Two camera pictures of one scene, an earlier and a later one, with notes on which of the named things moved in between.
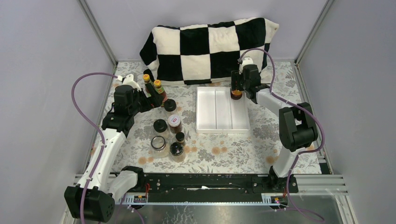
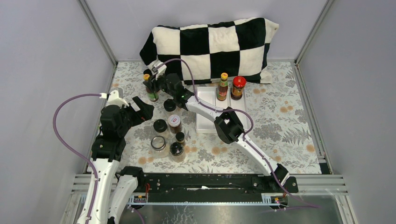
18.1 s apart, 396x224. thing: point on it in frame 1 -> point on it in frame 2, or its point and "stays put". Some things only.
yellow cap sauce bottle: (160, 90) -> (222, 87)
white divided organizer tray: (217, 112) stays put
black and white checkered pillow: (206, 54) stays put
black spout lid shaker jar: (170, 105) stays put
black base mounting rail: (217, 184) stays put
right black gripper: (235, 77) -> (149, 85)
